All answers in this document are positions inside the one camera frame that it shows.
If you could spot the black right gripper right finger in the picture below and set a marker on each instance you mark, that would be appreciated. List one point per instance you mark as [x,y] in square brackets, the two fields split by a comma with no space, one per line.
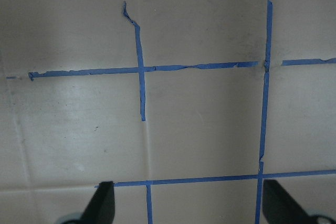
[279,207]

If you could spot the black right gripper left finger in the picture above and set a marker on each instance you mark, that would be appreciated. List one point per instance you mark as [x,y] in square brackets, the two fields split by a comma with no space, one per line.
[101,207]

